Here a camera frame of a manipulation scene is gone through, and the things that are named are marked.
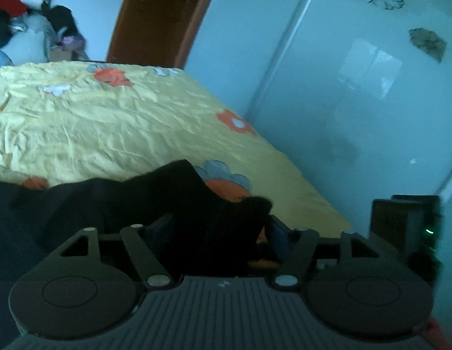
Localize yellow floral bed sheet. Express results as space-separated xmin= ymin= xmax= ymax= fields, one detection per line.
xmin=0 ymin=62 xmax=349 ymax=237

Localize white floral wardrobe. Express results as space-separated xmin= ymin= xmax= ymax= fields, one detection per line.
xmin=183 ymin=0 xmax=452 ymax=333

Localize black pants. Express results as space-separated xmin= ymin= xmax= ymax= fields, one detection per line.
xmin=0 ymin=160 xmax=272 ymax=349

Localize brown wooden door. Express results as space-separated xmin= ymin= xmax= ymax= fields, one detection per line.
xmin=107 ymin=0 xmax=211 ymax=69

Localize pile of assorted clothes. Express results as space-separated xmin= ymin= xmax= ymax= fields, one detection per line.
xmin=0 ymin=0 xmax=88 ymax=67

